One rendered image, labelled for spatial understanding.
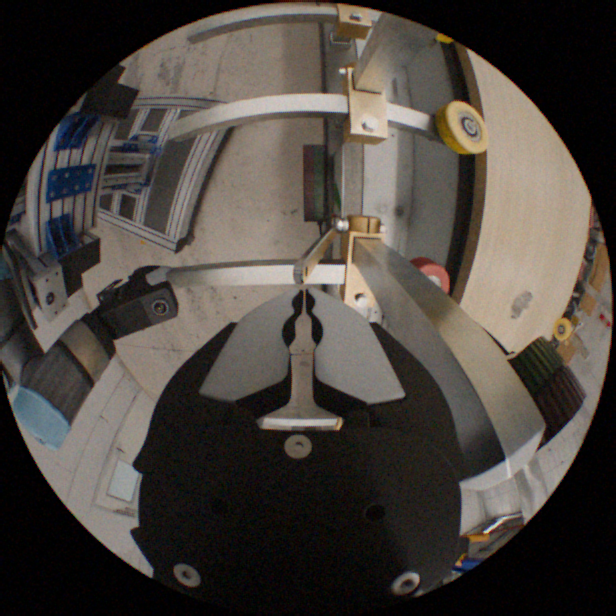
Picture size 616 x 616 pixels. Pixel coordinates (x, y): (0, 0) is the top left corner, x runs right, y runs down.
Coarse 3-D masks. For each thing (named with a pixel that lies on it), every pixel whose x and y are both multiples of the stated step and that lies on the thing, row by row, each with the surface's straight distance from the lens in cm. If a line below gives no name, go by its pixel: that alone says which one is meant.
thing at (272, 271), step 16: (176, 272) 36; (192, 272) 34; (208, 272) 32; (224, 272) 31; (240, 272) 30; (256, 272) 29; (272, 272) 29; (288, 272) 29; (320, 272) 29; (336, 272) 29
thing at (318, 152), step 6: (318, 150) 44; (318, 156) 43; (318, 162) 43; (318, 168) 43; (318, 174) 43; (318, 180) 43; (318, 186) 42; (318, 192) 42; (318, 198) 42; (318, 204) 42; (318, 210) 42; (318, 216) 43
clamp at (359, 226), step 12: (348, 216) 28; (360, 216) 28; (372, 216) 31; (348, 228) 28; (360, 228) 27; (372, 228) 27; (384, 228) 30; (348, 240) 27; (348, 252) 27; (348, 264) 28; (348, 276) 28; (360, 276) 29; (348, 288) 29; (360, 288) 30; (348, 300) 30; (372, 300) 31
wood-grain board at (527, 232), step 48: (480, 96) 40; (528, 144) 49; (480, 192) 35; (528, 192) 46; (576, 192) 81; (480, 240) 34; (528, 240) 48; (576, 240) 85; (480, 288) 38; (528, 288) 55; (528, 336) 75
